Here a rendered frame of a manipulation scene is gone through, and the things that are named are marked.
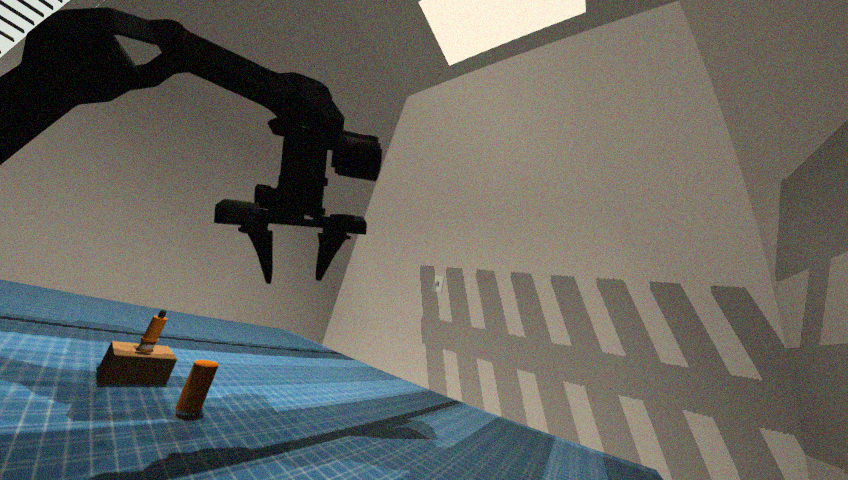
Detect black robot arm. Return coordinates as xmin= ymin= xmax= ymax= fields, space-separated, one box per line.
xmin=0 ymin=7 xmax=383 ymax=181

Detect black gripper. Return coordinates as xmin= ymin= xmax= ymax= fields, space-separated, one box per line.
xmin=214 ymin=163 xmax=367 ymax=284

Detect orange marker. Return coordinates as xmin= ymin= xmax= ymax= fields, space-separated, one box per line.
xmin=137 ymin=310 xmax=167 ymax=352

